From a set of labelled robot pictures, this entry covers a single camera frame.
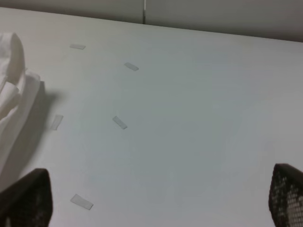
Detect white tape strip near-right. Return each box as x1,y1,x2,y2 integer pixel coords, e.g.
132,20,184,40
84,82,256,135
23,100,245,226
70,194,94,210

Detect white tape strip middle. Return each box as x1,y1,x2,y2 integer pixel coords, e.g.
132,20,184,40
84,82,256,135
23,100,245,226
112,116,127,130

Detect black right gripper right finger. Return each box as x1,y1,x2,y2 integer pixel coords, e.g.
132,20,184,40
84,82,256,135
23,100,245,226
268,164,303,227

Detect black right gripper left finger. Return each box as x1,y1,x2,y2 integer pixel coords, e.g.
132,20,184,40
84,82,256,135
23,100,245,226
0,168,53,227

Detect white tape strip left-middle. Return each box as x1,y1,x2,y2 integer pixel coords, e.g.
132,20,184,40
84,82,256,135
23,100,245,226
51,115,63,131

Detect white tape strip far-right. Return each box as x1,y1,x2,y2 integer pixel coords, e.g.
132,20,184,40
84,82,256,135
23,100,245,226
124,62,139,71

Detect white tape strip far-centre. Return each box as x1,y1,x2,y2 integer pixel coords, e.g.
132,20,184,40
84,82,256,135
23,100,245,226
70,44,86,50

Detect white short sleeve t-shirt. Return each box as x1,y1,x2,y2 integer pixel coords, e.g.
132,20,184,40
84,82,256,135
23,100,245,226
0,33,41,190

